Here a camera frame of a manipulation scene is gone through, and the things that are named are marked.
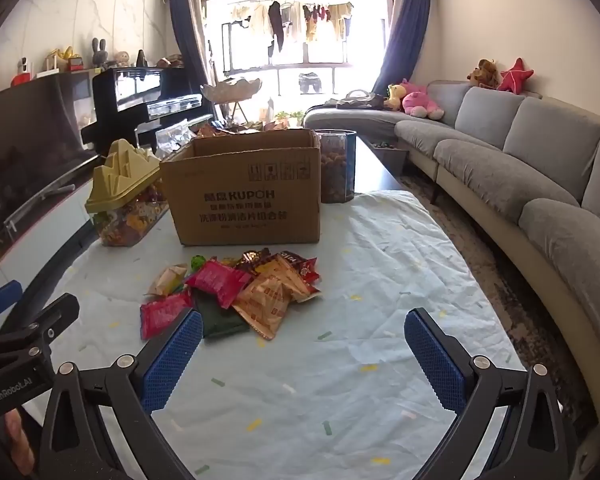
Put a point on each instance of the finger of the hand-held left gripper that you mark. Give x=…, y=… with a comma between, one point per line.
x=0, y=296
x=55, y=316

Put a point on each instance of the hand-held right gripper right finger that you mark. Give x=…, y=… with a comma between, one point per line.
x=435, y=360

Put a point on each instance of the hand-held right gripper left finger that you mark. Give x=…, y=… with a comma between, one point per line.
x=172, y=360

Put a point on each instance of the yellow green snack packet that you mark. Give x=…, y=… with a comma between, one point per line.
x=167, y=280

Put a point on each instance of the pile of snack packets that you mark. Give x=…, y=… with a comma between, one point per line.
x=260, y=295

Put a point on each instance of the brown cardboard box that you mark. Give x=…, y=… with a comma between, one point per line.
x=240, y=200

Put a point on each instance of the person's left hand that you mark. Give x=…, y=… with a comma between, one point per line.
x=19, y=435

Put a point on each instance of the patterned rug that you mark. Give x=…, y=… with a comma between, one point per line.
x=505, y=300

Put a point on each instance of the light blue tablecloth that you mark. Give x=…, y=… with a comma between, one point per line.
x=330, y=360

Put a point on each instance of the clear jar with gold lid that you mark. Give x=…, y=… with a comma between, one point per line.
x=122, y=175

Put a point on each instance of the flat screen television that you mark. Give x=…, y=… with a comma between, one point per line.
x=30, y=135

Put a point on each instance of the dark coffee table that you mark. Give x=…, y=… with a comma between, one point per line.
x=375, y=170

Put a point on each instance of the grey curved sofa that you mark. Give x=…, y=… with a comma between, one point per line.
x=505, y=160

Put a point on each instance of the clear plastic bag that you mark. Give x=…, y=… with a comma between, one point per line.
x=172, y=137

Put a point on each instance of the box of small toys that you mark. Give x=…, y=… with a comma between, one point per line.
x=390, y=149

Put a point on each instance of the dark display cabinet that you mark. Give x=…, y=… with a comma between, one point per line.
x=77, y=87

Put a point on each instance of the black upright piano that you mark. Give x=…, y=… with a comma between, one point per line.
x=130, y=85

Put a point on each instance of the red toy box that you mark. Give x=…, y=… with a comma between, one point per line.
x=73, y=64

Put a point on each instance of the pink plush toy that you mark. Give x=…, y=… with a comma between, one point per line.
x=420, y=102

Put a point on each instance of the grey rabbit figurine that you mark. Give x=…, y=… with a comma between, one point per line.
x=98, y=51

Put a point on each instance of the small doll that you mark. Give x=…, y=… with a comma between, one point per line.
x=122, y=58

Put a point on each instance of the yellow plush toy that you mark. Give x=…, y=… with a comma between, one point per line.
x=394, y=96

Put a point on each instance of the potted plants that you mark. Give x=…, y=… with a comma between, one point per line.
x=286, y=118

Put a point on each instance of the grey bag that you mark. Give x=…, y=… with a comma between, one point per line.
x=357, y=100

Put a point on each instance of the black metronome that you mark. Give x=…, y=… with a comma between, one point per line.
x=141, y=58

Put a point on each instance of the two-tier white shell bowl stand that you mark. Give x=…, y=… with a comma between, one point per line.
x=231, y=91

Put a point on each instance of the brown basket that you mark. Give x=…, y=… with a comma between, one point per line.
x=172, y=61

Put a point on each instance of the brown plush toy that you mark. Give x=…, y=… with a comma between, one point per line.
x=485, y=72

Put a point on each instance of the red star pillow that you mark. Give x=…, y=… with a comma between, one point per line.
x=516, y=75

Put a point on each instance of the hanging dark shorts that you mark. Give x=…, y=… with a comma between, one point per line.
x=310, y=82

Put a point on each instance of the blue left window curtain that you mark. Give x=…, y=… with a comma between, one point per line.
x=185, y=35

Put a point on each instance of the blue window curtain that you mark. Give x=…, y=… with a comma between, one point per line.
x=405, y=35
x=185, y=35

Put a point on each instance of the blue right window curtain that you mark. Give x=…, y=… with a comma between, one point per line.
x=405, y=35

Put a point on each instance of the row of hanging laundry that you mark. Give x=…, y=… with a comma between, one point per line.
x=280, y=20

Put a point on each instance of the white security camera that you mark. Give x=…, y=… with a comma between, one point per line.
x=24, y=66

